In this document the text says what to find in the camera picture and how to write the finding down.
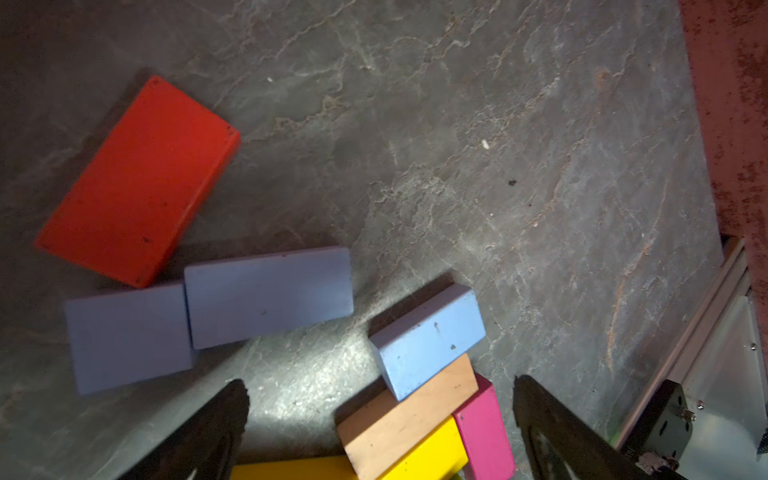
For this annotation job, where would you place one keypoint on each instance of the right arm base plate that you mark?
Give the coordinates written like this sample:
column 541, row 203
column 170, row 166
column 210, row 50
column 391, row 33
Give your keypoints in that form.
column 661, row 434

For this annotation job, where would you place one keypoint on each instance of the square flat blue block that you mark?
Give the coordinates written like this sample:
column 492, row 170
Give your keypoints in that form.
column 131, row 336

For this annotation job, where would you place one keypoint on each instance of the tan block right cluster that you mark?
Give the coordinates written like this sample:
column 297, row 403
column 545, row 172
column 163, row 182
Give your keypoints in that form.
column 382, row 431

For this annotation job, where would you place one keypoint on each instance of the red block right cluster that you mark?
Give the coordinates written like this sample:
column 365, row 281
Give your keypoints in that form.
column 131, row 205

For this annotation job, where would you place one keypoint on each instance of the long blue block right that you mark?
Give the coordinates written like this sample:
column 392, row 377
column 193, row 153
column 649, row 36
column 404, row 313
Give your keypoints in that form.
column 237, row 299

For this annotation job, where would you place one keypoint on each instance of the blue block right cluster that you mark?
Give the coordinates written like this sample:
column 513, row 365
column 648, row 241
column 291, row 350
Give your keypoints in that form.
column 417, row 346

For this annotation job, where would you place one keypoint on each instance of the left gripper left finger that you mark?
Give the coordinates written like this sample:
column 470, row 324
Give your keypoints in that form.
column 206, row 446

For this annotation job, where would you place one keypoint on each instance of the magenta long block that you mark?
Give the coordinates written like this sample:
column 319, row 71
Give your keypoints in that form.
column 483, row 433

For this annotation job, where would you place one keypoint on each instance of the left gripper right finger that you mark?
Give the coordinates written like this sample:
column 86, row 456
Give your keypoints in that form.
column 558, row 444

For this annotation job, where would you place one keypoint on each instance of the yellow block right cluster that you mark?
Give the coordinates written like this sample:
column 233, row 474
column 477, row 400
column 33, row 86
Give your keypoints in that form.
column 440, row 455

